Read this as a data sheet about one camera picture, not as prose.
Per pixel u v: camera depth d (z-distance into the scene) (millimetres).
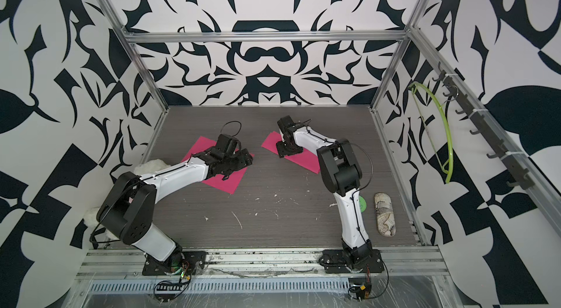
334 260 742
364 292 709
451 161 661
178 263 697
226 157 714
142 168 850
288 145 797
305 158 979
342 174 573
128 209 447
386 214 814
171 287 728
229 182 759
